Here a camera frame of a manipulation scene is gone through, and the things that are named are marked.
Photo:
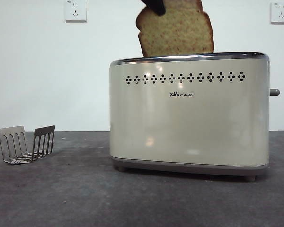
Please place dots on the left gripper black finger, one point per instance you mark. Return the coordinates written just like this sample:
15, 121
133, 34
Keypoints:
156, 7

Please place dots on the brown-crusted bread slice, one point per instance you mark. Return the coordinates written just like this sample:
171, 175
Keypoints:
177, 35

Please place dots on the cream two-slot toaster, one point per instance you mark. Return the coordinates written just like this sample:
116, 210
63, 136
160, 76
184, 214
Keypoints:
189, 123

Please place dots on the grey toaster lever knob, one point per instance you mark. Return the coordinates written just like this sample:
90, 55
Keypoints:
275, 92

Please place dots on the slotted metal bread rack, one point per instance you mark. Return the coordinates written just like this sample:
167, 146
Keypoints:
14, 132

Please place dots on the white wall socket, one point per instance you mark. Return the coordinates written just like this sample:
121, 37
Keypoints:
279, 13
76, 11

